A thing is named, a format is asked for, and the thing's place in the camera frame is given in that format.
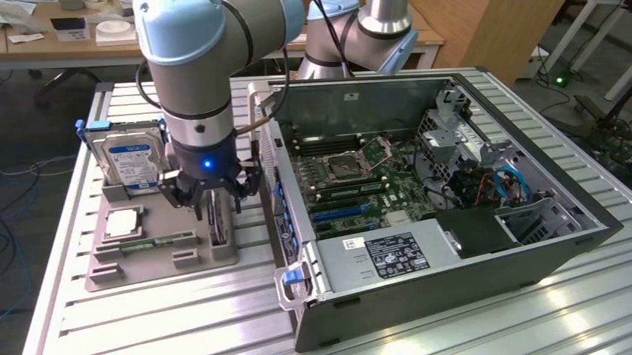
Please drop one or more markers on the wooden cabinet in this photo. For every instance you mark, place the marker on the wooden cabinet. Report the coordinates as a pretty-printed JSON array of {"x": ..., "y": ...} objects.
[{"x": 494, "y": 37}]

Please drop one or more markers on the black open PC case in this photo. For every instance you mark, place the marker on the black open PC case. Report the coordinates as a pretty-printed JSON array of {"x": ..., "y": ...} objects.
[{"x": 420, "y": 307}]

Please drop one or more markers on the grey parts rack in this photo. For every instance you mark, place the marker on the grey parts rack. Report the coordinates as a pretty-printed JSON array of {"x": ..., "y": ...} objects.
[{"x": 164, "y": 236}]

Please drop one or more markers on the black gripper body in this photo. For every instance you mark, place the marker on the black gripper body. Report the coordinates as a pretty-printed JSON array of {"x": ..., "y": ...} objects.
[{"x": 208, "y": 166}]

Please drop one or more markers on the green RAM stick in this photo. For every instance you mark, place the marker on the green RAM stick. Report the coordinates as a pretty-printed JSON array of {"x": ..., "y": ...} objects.
[
  {"x": 149, "y": 243},
  {"x": 353, "y": 189}
]

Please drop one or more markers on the grey disk bay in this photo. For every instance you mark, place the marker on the grey disk bay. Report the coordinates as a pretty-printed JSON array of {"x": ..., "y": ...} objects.
[{"x": 539, "y": 218}]

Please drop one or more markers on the white tape roll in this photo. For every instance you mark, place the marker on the white tape roll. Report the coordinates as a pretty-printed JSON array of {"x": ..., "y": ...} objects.
[{"x": 95, "y": 3}]

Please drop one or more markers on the silver disk bay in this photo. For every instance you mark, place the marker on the silver disk bay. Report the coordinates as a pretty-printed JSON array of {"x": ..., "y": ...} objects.
[{"x": 444, "y": 140}]

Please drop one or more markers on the white box with round disc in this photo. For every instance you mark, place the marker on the white box with round disc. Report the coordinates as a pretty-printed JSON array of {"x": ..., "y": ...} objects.
[{"x": 115, "y": 33}]

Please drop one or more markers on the black tripod stand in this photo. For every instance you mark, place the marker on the black tripod stand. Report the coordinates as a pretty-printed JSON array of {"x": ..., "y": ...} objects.
[{"x": 590, "y": 107}]

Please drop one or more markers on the paper note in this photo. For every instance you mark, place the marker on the paper note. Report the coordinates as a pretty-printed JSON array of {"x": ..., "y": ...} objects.
[{"x": 26, "y": 37}]

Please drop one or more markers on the metal socket cover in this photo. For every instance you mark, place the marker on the metal socket cover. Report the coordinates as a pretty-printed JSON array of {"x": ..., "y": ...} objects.
[{"x": 377, "y": 151}]

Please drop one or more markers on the graphics card with metal bracket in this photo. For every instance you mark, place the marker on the graphics card with metal bracket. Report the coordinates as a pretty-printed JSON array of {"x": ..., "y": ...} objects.
[{"x": 220, "y": 229}]

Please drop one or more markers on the green motherboard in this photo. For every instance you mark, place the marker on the green motherboard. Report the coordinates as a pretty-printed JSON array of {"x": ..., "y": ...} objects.
[{"x": 395, "y": 192}]

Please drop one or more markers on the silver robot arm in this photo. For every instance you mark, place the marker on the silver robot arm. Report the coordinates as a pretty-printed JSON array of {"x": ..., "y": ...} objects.
[{"x": 193, "y": 74}]

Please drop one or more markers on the hard disk with blue bracket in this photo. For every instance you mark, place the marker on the hard disk with blue bracket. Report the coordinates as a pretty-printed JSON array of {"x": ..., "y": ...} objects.
[{"x": 131, "y": 162}]

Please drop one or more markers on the white desk frame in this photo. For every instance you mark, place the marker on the white desk frame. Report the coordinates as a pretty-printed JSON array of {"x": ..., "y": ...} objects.
[{"x": 614, "y": 90}]

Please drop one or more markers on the clear plastic bag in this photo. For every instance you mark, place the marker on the clear plastic bag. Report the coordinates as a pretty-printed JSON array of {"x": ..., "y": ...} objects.
[{"x": 18, "y": 16}]

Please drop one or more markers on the silver power supply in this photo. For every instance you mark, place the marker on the silver power supply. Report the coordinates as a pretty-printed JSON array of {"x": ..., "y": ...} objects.
[{"x": 345, "y": 266}]

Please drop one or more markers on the black chair base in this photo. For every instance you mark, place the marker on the black chair base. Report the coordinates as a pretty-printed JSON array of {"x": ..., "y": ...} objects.
[{"x": 69, "y": 79}]

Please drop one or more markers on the silver CPU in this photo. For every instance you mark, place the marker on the silver CPU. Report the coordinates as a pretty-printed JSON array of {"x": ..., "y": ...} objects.
[{"x": 122, "y": 223}]

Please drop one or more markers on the grey cup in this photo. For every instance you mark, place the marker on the grey cup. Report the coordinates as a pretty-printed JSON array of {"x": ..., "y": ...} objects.
[{"x": 73, "y": 4}]

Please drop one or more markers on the CPU socket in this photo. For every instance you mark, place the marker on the CPU socket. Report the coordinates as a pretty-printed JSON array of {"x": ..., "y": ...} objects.
[{"x": 343, "y": 168}]

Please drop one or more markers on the blue expansion slot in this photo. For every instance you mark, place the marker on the blue expansion slot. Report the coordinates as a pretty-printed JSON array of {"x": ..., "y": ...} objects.
[{"x": 339, "y": 215}]

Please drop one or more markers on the black RAM slot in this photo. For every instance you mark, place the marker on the black RAM slot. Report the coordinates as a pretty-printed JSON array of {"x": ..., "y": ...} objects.
[
  {"x": 329, "y": 146},
  {"x": 327, "y": 138},
  {"x": 328, "y": 142},
  {"x": 331, "y": 150}
]

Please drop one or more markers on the white box black lid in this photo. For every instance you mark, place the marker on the white box black lid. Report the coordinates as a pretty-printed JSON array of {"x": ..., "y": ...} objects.
[{"x": 70, "y": 29}]

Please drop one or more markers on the device with green light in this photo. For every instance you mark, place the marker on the device with green light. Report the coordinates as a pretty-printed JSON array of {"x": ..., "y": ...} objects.
[{"x": 559, "y": 80}]

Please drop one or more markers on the blue case latch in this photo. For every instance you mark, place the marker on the blue case latch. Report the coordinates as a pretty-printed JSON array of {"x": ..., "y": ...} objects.
[{"x": 292, "y": 278}]

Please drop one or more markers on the wooden desk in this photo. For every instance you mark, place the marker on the wooden desk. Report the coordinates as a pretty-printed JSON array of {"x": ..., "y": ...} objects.
[{"x": 30, "y": 50}]

